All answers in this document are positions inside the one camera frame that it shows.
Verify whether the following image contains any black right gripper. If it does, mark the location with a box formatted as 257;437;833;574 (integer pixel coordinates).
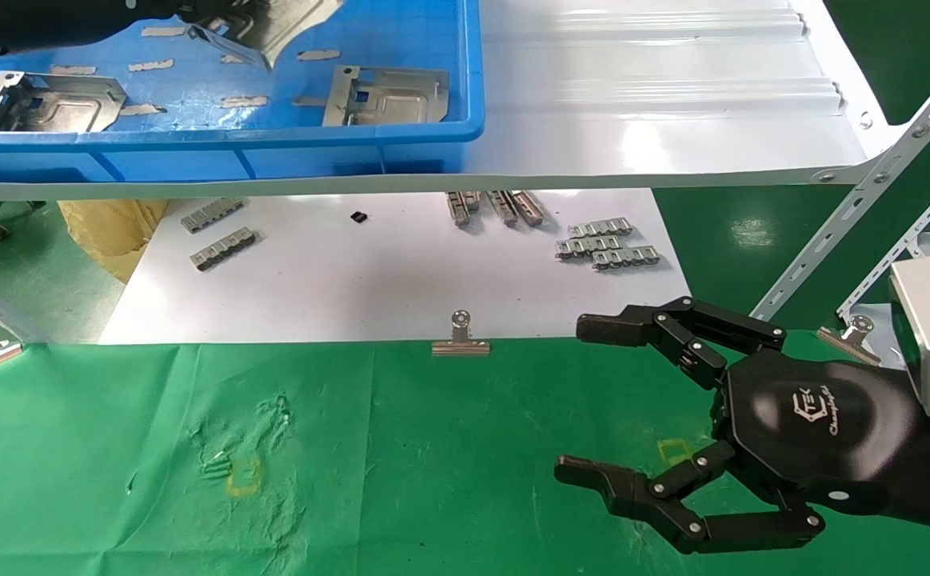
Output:
554;296;930;555

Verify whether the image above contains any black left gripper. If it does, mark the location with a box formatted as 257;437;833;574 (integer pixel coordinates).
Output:
0;0;222;58

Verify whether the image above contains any large sheet metal bracket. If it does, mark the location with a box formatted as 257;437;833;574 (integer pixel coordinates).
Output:
189;0;345;71

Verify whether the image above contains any blue plastic bin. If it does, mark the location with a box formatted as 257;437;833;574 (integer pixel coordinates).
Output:
0;0;487;185

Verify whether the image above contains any grey metal clip strip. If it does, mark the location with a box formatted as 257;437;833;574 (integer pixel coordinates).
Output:
190;227;259;272
591;246;662;271
569;218;633;238
510;190;547;227
487;190;517;227
446;190;481;229
181;198;245;234
556;236;621;261

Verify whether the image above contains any yellow plastic bag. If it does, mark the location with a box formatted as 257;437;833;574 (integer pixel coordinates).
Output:
57;200;170;285

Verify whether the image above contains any green table cloth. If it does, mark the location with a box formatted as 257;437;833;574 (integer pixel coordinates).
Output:
0;330;930;576

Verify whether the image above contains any white metal shelf board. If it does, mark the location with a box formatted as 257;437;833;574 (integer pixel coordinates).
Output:
0;0;909;201

